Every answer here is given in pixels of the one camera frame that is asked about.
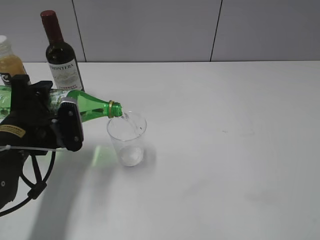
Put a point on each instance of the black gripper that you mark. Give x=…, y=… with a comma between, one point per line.
x=30, y=123

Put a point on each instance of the green sprite bottle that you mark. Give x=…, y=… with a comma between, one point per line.
x=90, y=107

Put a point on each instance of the transparent plastic cup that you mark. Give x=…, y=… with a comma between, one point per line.
x=127, y=136

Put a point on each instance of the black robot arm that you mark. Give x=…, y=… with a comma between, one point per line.
x=11, y=167

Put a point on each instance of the orange juice bottle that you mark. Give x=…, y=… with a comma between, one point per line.
x=10, y=64

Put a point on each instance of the red wine bottle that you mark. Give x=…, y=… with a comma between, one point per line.
x=60, y=55

